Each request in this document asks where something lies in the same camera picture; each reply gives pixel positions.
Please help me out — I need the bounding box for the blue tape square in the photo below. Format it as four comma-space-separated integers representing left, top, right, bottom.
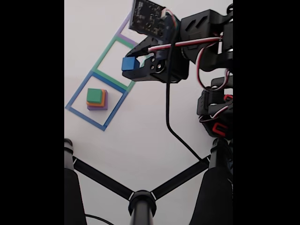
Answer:
65, 70, 129, 132

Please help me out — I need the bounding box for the small blue cube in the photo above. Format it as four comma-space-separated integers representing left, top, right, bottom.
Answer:
121, 57, 137, 71

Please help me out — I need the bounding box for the green cube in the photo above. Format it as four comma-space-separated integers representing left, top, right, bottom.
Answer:
86, 88, 104, 103

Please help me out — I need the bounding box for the purple tape square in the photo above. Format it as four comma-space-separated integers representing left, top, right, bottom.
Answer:
116, 10, 139, 47

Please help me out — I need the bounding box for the red table clamp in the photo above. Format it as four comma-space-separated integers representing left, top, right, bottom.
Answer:
212, 122, 229, 136

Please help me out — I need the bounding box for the orange cube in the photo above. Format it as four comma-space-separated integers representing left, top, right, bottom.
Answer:
86, 89, 106, 107

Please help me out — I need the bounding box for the black camera cable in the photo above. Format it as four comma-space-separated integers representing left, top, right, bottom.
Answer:
165, 14, 204, 165

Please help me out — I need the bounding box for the large purple cube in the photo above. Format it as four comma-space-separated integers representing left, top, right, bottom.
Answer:
87, 90, 109, 111

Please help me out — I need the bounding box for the black tripod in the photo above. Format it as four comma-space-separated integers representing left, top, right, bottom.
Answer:
64, 138, 233, 225

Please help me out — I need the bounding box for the black gripper camera board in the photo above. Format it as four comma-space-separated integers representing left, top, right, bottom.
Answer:
128, 0, 181, 42

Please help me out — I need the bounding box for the thin black cable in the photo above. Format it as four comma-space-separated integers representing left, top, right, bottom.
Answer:
84, 212, 115, 225

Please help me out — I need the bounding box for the green tape square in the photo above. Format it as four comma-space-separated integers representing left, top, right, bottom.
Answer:
91, 35, 150, 92

